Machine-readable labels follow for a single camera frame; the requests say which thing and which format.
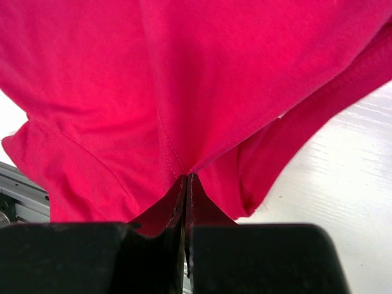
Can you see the aluminium mounting rail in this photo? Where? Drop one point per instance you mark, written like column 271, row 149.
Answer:
column 21, row 199

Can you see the pink t shirt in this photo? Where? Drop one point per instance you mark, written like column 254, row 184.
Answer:
column 123, row 97

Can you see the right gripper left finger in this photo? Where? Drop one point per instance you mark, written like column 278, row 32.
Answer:
column 145, row 255

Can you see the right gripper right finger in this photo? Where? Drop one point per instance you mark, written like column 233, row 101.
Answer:
column 225, row 257

